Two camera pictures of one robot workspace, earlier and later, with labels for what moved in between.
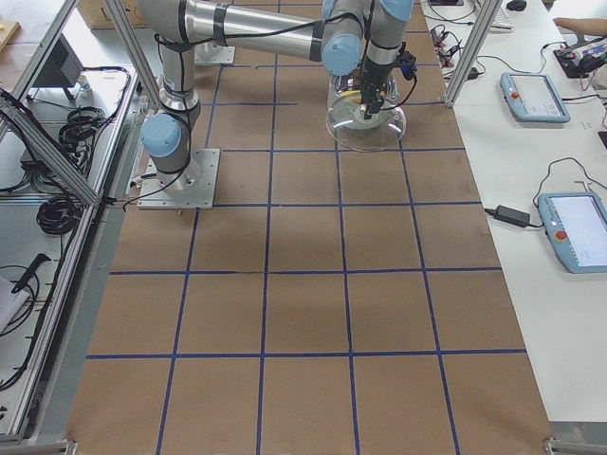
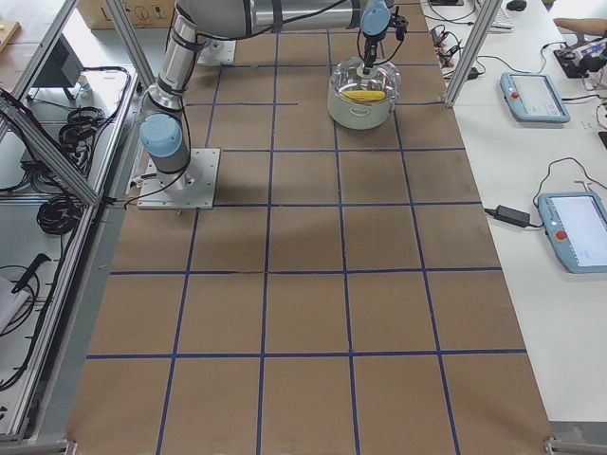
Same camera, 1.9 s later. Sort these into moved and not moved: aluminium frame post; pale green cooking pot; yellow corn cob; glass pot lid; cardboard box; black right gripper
Moved: black right gripper; glass pot lid
Not moved: yellow corn cob; aluminium frame post; pale green cooking pot; cardboard box
